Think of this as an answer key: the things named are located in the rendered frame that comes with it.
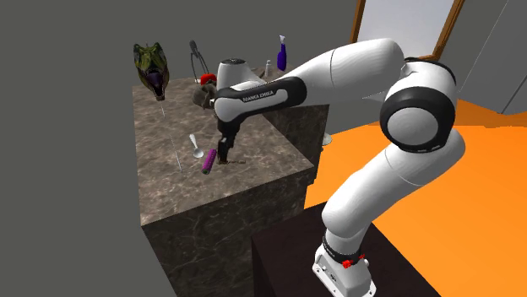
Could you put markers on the red round object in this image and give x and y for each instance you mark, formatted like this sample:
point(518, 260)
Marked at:
point(208, 78)

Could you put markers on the small grey bottle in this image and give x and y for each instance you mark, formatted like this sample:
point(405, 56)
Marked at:
point(268, 69)

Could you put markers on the silver spoon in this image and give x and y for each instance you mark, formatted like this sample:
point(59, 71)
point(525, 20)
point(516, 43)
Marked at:
point(198, 153)

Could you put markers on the wooden framed window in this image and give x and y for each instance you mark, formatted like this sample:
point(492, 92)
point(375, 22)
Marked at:
point(405, 18)

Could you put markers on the dark robot stand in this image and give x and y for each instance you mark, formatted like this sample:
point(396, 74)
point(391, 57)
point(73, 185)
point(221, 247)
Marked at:
point(284, 263)

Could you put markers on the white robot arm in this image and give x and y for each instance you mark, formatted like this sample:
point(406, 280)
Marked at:
point(411, 172)

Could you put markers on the brown plush figure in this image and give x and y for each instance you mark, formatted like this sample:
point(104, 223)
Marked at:
point(201, 98)

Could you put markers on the purple cylinder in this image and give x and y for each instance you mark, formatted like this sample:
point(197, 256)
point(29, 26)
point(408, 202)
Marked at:
point(208, 161)

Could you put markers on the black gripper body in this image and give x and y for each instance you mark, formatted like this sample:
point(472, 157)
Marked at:
point(229, 131)

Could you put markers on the blue spray bottle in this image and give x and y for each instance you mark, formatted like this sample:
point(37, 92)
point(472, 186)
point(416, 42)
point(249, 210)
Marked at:
point(281, 57)

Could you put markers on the brown marble counter block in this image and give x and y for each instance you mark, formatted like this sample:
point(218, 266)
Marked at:
point(206, 246)

